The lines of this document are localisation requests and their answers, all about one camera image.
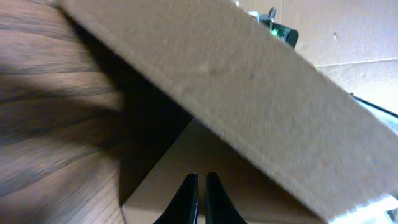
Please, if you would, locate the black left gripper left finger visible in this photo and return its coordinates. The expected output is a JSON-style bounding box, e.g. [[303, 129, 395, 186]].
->
[[154, 174, 198, 224]]

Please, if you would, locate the cardboard box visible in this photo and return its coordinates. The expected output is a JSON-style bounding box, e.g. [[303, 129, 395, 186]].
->
[[59, 0, 397, 220]]

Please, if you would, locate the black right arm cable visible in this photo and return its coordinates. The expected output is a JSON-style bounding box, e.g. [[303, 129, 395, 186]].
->
[[349, 92, 398, 119]]

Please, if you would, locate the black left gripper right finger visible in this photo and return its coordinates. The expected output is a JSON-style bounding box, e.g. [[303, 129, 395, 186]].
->
[[205, 172, 246, 224]]

